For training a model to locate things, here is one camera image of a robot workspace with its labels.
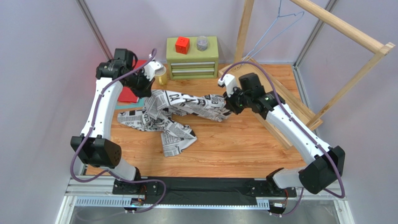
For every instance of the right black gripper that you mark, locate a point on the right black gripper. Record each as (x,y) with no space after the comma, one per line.
(231,105)

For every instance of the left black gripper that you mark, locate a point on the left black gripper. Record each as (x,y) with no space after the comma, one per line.
(146,91)

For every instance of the newspaper print trousers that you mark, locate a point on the newspaper print trousers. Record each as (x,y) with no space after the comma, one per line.
(158,110)

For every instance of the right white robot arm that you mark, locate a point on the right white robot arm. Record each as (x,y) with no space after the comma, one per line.
(324,163)

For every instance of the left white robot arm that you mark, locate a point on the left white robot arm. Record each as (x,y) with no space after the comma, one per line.
(94,146)

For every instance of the red board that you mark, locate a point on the red board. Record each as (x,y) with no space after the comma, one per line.
(127,96)

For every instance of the teal cutting board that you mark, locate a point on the teal cutting board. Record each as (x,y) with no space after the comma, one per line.
(128,105)

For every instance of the yellow mug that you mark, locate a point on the yellow mug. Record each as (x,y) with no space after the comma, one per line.
(161,76)

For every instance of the green drawer cabinet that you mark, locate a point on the green drawer cabinet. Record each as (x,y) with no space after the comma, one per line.
(195,64)

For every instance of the red cube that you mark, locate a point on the red cube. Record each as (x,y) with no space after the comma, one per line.
(182,45)

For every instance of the clear glass jar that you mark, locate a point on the clear glass jar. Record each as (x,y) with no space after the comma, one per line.
(202,43)

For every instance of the wooden clothes rack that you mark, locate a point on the wooden clothes rack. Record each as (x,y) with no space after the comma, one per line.
(324,16)

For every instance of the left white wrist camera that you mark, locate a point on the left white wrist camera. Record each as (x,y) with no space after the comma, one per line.
(153,68)

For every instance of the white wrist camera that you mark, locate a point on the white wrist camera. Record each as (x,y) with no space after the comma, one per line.
(153,68)
(229,82)

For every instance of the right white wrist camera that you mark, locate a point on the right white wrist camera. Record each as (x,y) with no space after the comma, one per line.
(229,82)

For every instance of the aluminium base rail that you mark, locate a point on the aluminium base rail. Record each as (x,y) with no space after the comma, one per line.
(107,191)

